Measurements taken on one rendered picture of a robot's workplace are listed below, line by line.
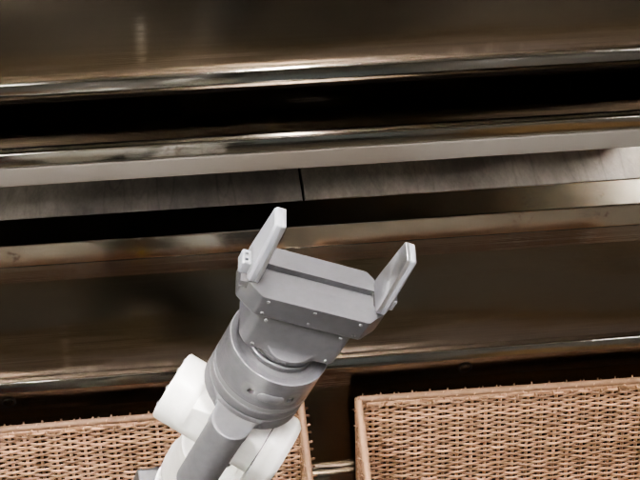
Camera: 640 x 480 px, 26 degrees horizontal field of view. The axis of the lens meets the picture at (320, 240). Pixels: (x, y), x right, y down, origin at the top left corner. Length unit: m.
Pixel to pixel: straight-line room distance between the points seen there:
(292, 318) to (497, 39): 0.80
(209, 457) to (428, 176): 0.96
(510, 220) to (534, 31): 0.32
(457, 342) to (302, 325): 1.04
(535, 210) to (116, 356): 0.65
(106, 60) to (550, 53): 0.56
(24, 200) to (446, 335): 0.66
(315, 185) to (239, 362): 0.93
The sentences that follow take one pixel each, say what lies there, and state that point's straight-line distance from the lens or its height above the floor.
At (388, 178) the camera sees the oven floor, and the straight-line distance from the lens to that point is 2.05.
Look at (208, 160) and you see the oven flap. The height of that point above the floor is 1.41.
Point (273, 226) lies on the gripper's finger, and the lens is 1.04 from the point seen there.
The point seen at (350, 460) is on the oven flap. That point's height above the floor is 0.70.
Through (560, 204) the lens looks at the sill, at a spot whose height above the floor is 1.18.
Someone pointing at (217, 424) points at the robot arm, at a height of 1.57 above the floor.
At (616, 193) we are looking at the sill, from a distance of 2.06.
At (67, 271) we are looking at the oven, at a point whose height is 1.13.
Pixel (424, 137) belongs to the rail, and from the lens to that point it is 1.71.
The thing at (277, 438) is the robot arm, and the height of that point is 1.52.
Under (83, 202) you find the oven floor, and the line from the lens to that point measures 2.03.
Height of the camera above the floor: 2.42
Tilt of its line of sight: 40 degrees down
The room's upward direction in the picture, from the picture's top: straight up
